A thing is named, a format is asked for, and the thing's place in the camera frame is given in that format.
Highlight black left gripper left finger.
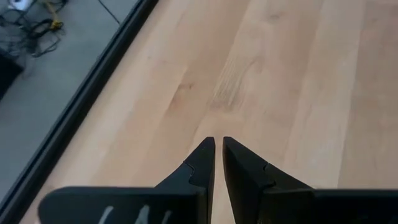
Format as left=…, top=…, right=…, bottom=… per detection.
left=37, top=136, right=216, bottom=224

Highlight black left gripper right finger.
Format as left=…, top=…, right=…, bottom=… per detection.
left=222, top=136, right=398, bottom=224

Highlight yellow plug connector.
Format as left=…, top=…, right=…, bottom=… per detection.
left=43, top=1, right=65, bottom=31

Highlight white plug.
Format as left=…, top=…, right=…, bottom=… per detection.
left=7, top=0, right=34, bottom=11

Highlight black metal table frame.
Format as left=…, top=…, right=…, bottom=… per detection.
left=0, top=0, right=160, bottom=218

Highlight thin black cable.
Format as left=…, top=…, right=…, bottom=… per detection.
left=98, top=0, right=121, bottom=25

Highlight tangled black cables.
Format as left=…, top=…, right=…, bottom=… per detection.
left=0, top=0, right=68, bottom=58

